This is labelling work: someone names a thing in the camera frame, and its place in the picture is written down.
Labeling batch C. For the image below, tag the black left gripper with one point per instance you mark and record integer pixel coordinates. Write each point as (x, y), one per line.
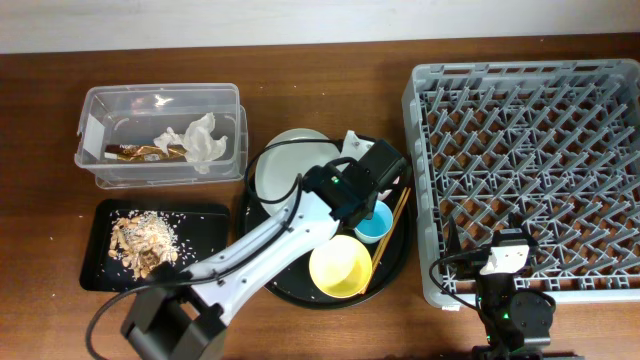
(373, 203)

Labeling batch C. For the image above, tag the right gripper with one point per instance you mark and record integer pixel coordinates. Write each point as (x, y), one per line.
(454, 243)

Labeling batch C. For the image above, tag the grey round plate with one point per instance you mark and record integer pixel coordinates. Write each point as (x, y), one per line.
(277, 168)

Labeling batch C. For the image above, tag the large white tissue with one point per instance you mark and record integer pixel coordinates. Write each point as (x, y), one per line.
(198, 142)

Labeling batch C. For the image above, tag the peanut and rice scraps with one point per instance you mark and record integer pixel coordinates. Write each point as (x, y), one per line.
(143, 240)

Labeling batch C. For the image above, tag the gold snack wrapper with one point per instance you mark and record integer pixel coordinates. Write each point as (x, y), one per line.
(143, 153)

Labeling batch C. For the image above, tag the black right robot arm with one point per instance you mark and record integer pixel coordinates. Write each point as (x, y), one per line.
(517, 321)

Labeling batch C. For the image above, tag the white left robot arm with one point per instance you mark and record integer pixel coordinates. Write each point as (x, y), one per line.
(185, 315)

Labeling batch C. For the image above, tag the grey dishwasher rack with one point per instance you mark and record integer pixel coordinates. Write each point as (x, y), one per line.
(553, 143)

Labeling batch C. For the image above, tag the clear plastic waste bin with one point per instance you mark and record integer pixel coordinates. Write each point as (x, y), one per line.
(137, 114)

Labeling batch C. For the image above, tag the pink plastic cup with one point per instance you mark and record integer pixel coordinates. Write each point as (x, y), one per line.
(387, 192)

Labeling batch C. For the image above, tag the blue plastic cup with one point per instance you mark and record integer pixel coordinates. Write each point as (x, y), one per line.
(370, 231)

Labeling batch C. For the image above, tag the yellow plastic bowl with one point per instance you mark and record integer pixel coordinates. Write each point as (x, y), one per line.
(341, 268)

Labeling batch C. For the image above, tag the black rectangular tray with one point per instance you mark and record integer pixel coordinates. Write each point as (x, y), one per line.
(200, 230)

